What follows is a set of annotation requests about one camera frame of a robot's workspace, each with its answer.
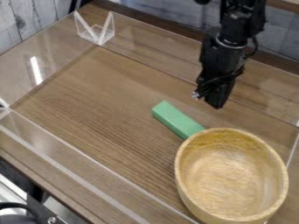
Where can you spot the black metal bracket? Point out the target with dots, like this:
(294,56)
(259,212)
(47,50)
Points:
(39,211)

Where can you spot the clear acrylic tray wall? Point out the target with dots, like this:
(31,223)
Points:
(78,131)

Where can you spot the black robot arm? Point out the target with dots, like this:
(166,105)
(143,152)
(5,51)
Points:
(242,21)

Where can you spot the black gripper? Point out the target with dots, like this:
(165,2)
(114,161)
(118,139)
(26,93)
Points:
(222,62)

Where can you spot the wooden bowl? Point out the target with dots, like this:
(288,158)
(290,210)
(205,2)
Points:
(231,177)

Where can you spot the clear acrylic corner bracket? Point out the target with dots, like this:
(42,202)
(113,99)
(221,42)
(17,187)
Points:
(97,34)

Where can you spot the green rectangular block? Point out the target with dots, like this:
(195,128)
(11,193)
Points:
(175,120)

